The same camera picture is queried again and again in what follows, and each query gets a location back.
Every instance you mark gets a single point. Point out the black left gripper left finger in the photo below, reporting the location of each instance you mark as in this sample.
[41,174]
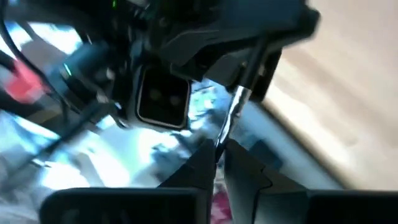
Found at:
[189,186]

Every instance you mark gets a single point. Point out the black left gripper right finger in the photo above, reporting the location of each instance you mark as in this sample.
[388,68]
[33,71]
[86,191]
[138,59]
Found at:
[248,186]

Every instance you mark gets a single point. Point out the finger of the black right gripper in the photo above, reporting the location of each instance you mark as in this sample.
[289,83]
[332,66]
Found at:
[268,71]
[228,68]

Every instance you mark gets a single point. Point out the long black silver-ferrule makeup brush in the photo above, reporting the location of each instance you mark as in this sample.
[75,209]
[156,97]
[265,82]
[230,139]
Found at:
[234,109]

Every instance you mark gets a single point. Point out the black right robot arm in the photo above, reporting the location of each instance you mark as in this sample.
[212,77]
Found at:
[77,62]

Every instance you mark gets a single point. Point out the pink patterned container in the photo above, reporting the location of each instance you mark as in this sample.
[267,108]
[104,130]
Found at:
[221,207]

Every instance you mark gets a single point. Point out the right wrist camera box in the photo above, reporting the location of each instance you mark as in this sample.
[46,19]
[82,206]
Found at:
[163,98]

